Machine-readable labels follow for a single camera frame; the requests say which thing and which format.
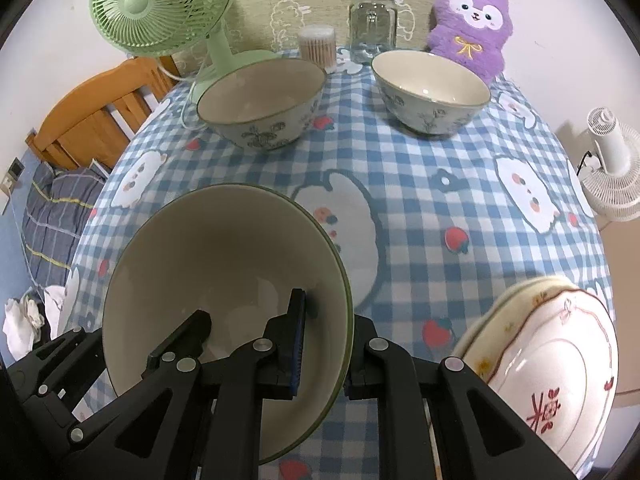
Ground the purple plush toy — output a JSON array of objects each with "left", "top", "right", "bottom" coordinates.
[{"left": 426, "top": 0, "right": 516, "bottom": 86}]

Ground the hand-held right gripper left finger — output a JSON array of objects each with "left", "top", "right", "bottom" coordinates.
[{"left": 65, "top": 288, "right": 307, "bottom": 480}]

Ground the white standing fan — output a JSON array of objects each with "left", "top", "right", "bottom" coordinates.
[{"left": 575, "top": 106, "right": 640, "bottom": 221}]

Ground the green printed wall cloth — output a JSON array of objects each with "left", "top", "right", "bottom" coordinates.
[{"left": 237, "top": 0, "right": 448, "bottom": 58}]

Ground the blue checkered tablecloth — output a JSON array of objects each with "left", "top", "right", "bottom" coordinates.
[{"left": 50, "top": 47, "right": 618, "bottom": 480}]

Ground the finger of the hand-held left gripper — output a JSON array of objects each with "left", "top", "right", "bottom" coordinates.
[
  {"left": 141, "top": 309, "right": 213, "bottom": 378},
  {"left": 10, "top": 326, "right": 107, "bottom": 402}
]

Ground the glass jar with lid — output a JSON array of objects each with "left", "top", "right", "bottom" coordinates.
[{"left": 347, "top": 0, "right": 399, "bottom": 63}]

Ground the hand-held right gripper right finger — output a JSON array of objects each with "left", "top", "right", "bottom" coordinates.
[{"left": 345, "top": 312, "right": 591, "bottom": 480}]

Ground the wooden bed headboard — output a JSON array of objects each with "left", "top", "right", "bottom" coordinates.
[{"left": 26, "top": 56, "right": 181, "bottom": 173}]

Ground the striped grey pillow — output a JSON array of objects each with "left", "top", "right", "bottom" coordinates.
[{"left": 20, "top": 162, "right": 106, "bottom": 281}]

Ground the red rimmed white plate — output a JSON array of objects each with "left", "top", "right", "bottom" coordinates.
[{"left": 480, "top": 287, "right": 621, "bottom": 478}]

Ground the scalloped yellow flower plate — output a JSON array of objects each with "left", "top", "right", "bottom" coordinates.
[{"left": 457, "top": 280, "right": 591, "bottom": 376}]

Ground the green desk fan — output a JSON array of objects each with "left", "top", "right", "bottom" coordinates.
[{"left": 90, "top": 0, "right": 281, "bottom": 103}]

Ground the cotton swab container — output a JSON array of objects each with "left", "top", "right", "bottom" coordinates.
[{"left": 298, "top": 24, "right": 338, "bottom": 73}]

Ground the floral ceramic bowl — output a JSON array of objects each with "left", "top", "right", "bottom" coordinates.
[
  {"left": 102, "top": 183, "right": 353, "bottom": 466},
  {"left": 371, "top": 50, "right": 492, "bottom": 137},
  {"left": 196, "top": 58, "right": 328, "bottom": 152}
]

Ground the white crumpled cloth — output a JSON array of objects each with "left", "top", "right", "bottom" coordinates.
[{"left": 2, "top": 285, "right": 68, "bottom": 361}]

